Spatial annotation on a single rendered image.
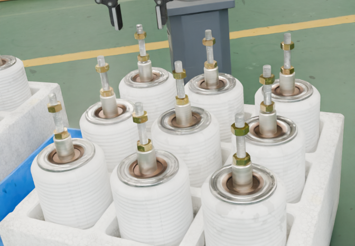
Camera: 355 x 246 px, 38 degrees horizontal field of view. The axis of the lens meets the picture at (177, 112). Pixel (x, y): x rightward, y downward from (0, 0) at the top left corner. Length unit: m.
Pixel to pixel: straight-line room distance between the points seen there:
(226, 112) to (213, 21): 0.33
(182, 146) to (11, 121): 0.39
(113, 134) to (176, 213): 0.17
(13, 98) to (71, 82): 0.52
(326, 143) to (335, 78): 0.63
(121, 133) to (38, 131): 0.33
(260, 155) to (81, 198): 0.23
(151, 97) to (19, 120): 0.28
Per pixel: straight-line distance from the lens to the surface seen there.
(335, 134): 0.81
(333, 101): 1.29
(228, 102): 0.77
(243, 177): 0.56
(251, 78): 1.40
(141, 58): 0.83
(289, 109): 0.74
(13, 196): 0.94
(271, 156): 0.64
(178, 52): 1.09
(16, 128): 0.97
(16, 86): 1.01
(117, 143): 0.73
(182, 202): 0.61
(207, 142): 0.68
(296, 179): 0.68
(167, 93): 0.83
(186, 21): 1.06
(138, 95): 0.82
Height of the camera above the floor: 0.60
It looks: 28 degrees down
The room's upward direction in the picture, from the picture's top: 7 degrees counter-clockwise
